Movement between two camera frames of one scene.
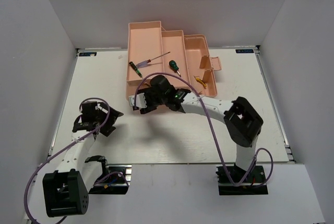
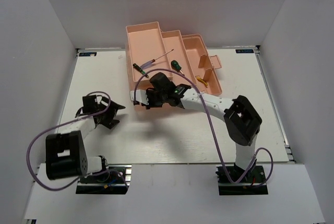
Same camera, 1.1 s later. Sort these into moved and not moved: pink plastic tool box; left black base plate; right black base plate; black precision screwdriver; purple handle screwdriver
Moved: purple handle screwdriver; black precision screwdriver
Not moved: pink plastic tool box; left black base plate; right black base plate
